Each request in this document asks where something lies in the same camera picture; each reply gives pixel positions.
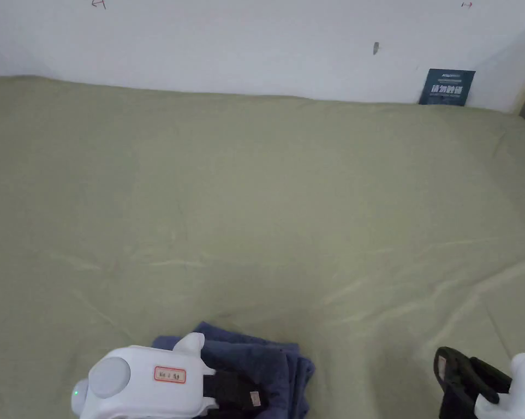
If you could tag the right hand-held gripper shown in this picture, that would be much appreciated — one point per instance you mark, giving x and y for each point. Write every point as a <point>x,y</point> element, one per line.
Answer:
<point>522,393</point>

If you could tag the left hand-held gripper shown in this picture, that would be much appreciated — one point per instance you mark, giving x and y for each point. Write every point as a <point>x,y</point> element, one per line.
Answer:
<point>140,393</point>

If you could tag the dark blue garment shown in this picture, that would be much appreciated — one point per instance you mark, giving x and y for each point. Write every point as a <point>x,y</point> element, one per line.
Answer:
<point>267,362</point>

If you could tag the bed with pale green sheet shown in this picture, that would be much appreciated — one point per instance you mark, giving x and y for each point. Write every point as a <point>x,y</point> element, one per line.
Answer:
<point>262,196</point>

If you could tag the dark blue printed card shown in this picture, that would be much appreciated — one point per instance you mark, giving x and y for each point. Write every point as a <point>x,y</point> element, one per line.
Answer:
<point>446,87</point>

